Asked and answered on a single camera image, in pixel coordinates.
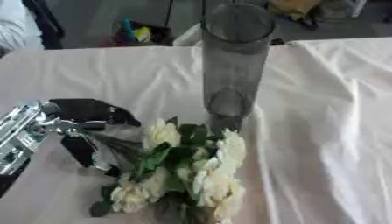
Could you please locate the black bag with colourful items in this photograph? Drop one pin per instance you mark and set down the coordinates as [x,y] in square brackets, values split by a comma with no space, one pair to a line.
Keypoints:
[138,34]

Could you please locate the tall clear glass vase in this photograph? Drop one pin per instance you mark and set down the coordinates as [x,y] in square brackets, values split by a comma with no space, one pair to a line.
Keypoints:
[233,64]

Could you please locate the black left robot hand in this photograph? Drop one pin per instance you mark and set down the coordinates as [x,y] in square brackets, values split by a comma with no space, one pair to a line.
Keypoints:
[84,110]

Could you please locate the black chair frame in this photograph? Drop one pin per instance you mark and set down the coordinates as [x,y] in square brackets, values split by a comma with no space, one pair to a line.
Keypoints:
[45,23]

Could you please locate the white artificial flower bouquet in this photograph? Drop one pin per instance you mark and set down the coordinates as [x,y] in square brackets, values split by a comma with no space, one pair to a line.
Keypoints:
[194,172]

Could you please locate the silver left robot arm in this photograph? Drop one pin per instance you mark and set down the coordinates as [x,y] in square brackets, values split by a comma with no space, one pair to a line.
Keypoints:
[18,137]

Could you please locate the yellow bag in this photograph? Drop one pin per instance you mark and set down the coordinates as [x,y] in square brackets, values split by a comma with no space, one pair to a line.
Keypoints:
[295,8]

